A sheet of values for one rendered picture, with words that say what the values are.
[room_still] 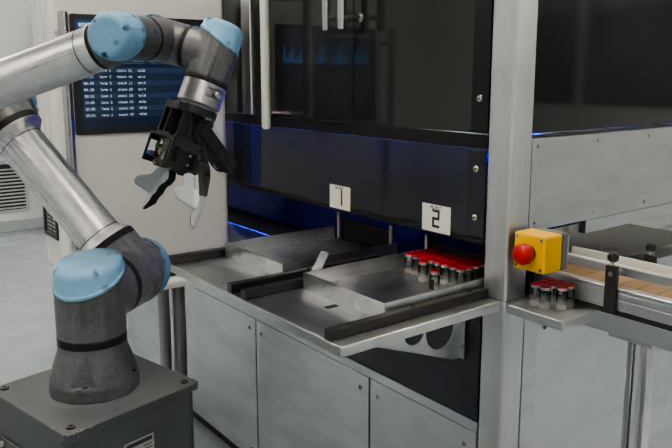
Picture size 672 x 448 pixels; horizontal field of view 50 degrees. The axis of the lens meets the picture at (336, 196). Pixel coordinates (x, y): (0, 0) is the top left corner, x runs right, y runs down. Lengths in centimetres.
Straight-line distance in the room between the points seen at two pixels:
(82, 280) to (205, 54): 42
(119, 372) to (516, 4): 96
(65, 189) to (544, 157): 93
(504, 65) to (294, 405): 121
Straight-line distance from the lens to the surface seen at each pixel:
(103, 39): 117
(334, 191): 183
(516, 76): 141
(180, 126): 124
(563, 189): 156
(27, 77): 127
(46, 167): 144
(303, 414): 216
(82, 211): 141
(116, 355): 130
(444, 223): 155
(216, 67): 125
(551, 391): 169
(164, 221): 211
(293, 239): 191
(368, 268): 163
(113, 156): 203
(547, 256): 139
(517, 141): 142
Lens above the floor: 133
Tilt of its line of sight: 10 degrees down
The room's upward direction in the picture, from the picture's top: straight up
